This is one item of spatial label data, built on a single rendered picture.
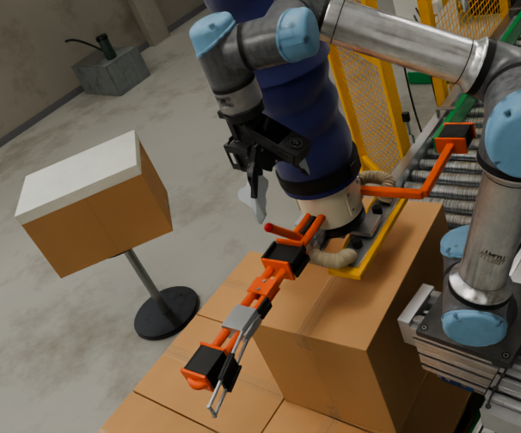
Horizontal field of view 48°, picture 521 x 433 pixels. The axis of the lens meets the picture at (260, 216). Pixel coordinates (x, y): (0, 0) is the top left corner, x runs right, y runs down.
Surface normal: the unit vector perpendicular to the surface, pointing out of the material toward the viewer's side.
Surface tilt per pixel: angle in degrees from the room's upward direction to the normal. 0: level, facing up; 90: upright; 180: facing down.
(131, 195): 90
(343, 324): 0
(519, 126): 83
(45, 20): 90
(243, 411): 0
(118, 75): 90
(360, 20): 53
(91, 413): 0
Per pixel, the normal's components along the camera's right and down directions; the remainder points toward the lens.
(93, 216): 0.20, 0.51
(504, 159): -0.24, 0.54
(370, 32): -0.14, 0.28
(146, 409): -0.33, -0.76
